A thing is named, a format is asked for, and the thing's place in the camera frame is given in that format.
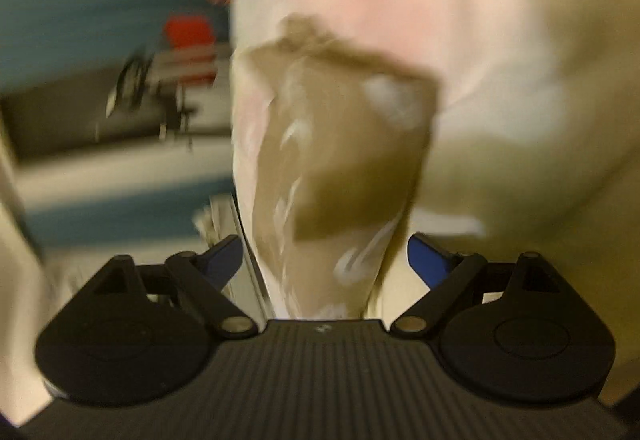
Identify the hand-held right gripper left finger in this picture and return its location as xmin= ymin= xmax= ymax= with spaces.
xmin=90 ymin=234 xmax=260 ymax=340

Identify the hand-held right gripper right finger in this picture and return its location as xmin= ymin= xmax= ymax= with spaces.
xmin=390 ymin=233 xmax=561 ymax=337

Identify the khaki T-shirt with white print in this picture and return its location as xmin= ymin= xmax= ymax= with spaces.
xmin=245 ymin=13 xmax=443 ymax=321

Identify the narrow blue curtain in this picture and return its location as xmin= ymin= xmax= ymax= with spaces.
xmin=25 ymin=180 xmax=236 ymax=248

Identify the garment steamer stand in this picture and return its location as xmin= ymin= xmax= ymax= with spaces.
xmin=95 ymin=45 xmax=221 ymax=151

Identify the dark window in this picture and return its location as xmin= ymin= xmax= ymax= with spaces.
xmin=0 ymin=65 xmax=233 ymax=166

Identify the pastel bed blanket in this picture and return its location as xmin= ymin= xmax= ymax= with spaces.
xmin=220 ymin=0 xmax=640 ymax=411

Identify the red fabric bag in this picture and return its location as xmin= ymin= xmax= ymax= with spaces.
xmin=162 ymin=15 xmax=218 ymax=86

